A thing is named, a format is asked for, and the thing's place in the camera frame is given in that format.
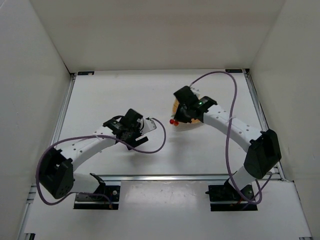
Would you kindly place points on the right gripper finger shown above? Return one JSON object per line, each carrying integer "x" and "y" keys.
{"x": 178, "y": 117}
{"x": 188, "y": 120}

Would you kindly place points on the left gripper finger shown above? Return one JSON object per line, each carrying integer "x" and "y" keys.
{"x": 129, "y": 147}
{"x": 137, "y": 140}

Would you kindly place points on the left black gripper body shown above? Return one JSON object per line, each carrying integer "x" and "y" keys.
{"x": 136, "y": 142}

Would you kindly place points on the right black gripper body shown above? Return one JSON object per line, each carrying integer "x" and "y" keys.
{"x": 180, "y": 116}

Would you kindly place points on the red cherries with green leaves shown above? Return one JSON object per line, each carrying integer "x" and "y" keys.
{"x": 174, "y": 122}

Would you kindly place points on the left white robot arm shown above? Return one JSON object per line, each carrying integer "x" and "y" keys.
{"x": 57, "y": 169}

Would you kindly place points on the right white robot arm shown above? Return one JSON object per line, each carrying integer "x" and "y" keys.
{"x": 262, "y": 148}

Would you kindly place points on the woven triangular fruit basket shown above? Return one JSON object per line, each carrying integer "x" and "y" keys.
{"x": 175, "y": 108}

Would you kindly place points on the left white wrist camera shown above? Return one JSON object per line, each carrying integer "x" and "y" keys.
{"x": 148, "y": 125}

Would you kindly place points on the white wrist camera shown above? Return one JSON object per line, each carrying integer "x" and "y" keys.
{"x": 195, "y": 91}
{"x": 148, "y": 125}

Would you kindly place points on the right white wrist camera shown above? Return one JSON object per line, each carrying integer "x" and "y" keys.
{"x": 195, "y": 91}

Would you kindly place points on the right black corner bracket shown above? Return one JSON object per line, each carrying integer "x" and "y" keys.
{"x": 234, "y": 71}

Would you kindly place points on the black corner bracket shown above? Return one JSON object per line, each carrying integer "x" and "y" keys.
{"x": 85, "y": 73}
{"x": 234, "y": 71}

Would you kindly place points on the front aluminium frame rail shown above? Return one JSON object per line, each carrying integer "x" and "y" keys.
{"x": 195, "y": 177}

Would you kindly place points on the aluminium frame rail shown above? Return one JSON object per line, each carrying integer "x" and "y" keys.
{"x": 63, "y": 111}
{"x": 261, "y": 117}
{"x": 195, "y": 177}

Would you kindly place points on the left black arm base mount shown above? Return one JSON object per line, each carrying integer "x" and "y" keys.
{"x": 104, "y": 197}

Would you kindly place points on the left black corner bracket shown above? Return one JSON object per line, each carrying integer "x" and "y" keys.
{"x": 85, "y": 73}

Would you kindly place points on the right aluminium frame rail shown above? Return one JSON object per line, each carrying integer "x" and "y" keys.
{"x": 261, "y": 117}

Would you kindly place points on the left aluminium frame rail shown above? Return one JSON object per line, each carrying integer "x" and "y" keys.
{"x": 63, "y": 111}

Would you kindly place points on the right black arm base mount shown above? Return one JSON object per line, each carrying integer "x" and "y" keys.
{"x": 223, "y": 199}

